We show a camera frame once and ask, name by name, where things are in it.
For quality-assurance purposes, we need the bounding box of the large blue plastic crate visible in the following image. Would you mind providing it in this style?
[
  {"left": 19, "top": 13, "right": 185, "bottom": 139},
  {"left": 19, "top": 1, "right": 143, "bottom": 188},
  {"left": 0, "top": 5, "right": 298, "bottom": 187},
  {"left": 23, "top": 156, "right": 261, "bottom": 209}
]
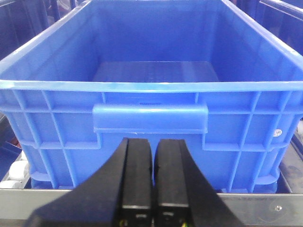
[{"left": 0, "top": 0, "right": 303, "bottom": 193}]

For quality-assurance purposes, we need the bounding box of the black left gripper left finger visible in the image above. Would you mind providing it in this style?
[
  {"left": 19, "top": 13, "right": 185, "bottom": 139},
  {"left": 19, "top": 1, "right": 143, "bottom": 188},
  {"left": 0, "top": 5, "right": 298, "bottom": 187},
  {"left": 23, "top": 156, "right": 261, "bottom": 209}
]
[{"left": 27, "top": 138, "right": 152, "bottom": 227}]

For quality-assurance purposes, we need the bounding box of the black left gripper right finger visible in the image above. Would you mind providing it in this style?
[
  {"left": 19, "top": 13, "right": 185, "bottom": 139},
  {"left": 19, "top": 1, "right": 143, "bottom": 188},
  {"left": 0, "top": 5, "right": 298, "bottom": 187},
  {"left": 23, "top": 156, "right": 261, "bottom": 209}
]
[{"left": 154, "top": 140, "right": 244, "bottom": 227}]

